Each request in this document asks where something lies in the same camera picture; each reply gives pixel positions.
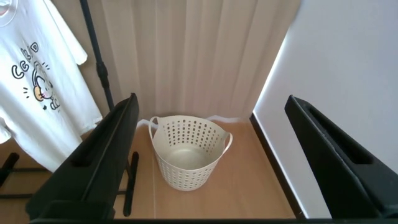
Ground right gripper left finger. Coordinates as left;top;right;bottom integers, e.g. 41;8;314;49
25;92;140;220

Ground white laundry basket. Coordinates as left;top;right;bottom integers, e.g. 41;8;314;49
147;114;234;192

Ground white printed T-shirt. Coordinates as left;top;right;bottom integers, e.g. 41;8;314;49
0;0;104;173

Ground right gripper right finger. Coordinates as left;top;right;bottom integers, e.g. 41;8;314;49
284;94;398;219

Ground black clothes rack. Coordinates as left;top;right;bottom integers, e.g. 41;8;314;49
0;0;140;218

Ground beige curtain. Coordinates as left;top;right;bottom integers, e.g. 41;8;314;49
51;0;302;121

